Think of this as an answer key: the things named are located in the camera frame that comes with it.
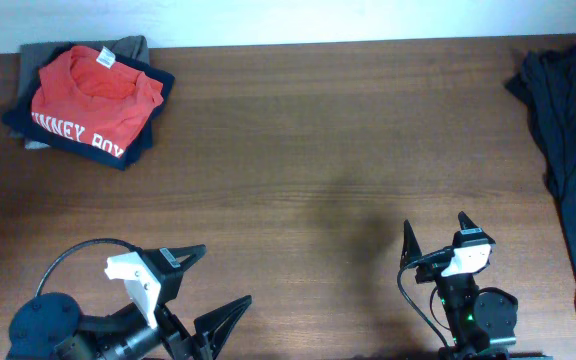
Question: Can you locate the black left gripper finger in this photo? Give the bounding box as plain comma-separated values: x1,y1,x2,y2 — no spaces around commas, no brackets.
170,244,207,272
194,295,252,356

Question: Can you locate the navy garment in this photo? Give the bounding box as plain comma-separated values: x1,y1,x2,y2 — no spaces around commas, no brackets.
2,49,175,170

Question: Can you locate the grey garment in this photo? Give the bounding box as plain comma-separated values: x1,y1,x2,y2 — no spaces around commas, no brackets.
9,34,150,150

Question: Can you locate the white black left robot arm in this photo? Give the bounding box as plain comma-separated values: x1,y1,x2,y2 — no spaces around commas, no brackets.
7,245,252,360

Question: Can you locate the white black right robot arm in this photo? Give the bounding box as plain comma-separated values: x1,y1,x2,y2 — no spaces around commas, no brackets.
397,212,518,359

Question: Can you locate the red soccer t-shirt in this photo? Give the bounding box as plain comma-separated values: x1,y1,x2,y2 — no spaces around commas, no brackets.
31,46,164,158

